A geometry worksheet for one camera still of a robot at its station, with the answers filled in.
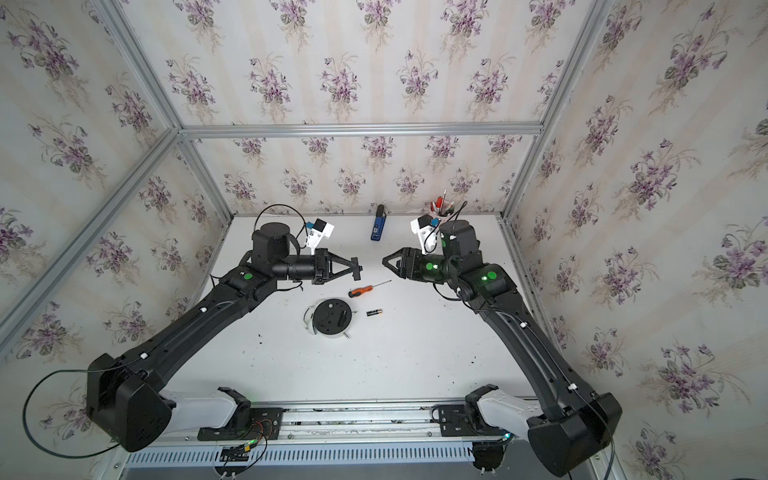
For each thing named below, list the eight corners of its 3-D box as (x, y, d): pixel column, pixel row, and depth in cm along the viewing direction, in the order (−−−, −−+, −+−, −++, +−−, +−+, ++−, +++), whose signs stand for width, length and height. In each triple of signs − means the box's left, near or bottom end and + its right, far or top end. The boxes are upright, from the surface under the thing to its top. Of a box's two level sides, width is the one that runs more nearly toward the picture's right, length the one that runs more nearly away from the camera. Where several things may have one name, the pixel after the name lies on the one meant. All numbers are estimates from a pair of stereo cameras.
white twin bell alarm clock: (302, 339, 89) (299, 333, 85) (309, 305, 96) (306, 298, 92) (353, 339, 89) (352, 333, 85) (355, 305, 96) (354, 298, 92)
